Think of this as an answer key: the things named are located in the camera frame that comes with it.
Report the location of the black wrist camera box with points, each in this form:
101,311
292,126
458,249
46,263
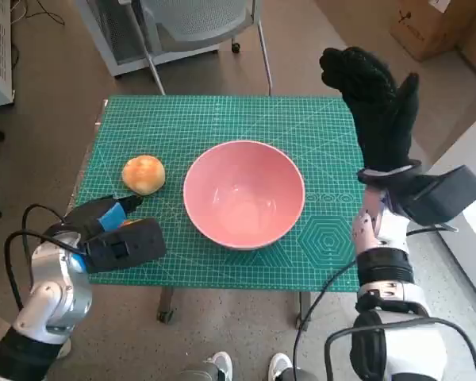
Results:
127,244
444,198

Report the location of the round toy bread bun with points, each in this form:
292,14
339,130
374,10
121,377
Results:
143,174

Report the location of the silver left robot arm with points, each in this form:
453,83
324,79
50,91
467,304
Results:
47,293

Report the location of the white board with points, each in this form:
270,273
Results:
472,246

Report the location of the long striped toy bread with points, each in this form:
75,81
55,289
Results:
126,223

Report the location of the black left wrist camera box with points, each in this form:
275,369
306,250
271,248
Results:
127,244

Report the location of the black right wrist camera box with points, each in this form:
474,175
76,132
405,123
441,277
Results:
444,198

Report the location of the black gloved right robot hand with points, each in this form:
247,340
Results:
377,111

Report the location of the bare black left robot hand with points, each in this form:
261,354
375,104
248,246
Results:
83,218

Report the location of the green cutting mat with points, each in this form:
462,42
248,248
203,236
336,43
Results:
222,119

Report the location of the table leg with caster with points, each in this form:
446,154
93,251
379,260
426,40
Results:
304,309
166,305

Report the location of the person's white shoe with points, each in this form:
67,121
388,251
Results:
221,363
281,363

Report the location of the pink bowl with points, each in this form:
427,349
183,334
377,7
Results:
242,194

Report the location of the grey mesh chair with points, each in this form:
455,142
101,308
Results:
198,20

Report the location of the printed cardboard box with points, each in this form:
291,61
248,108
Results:
424,28

